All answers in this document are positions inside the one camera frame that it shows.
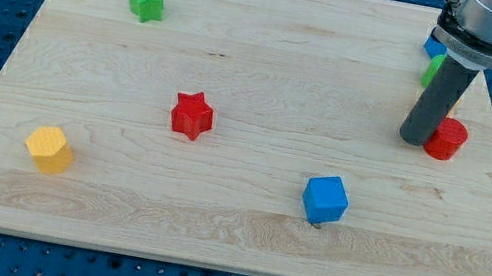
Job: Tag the blue block behind arm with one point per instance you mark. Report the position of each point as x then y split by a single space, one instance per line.
434 47

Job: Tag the red star block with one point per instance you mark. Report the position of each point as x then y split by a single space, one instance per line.
192 115

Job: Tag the green star block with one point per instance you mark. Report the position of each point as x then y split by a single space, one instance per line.
147 9

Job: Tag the light wooden board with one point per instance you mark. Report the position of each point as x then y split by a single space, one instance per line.
299 89

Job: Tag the blue cube block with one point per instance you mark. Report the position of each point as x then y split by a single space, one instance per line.
325 199

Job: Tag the yellow hexagon block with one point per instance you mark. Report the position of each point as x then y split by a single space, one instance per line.
50 150

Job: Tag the red cylinder block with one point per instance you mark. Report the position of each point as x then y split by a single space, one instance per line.
446 140

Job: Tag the green block behind rod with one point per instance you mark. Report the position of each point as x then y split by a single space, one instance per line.
431 70

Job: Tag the grey cylindrical pointer rod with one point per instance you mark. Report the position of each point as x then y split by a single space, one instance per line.
450 81

